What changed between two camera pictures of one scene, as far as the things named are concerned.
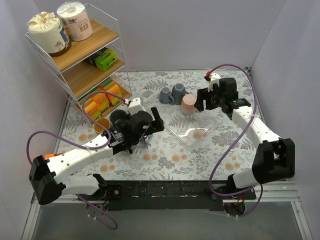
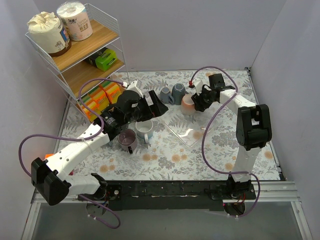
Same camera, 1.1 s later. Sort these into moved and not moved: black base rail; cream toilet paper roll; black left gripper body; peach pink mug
Moved: black left gripper body
Not moved: black base rail; peach pink mug; cream toilet paper roll
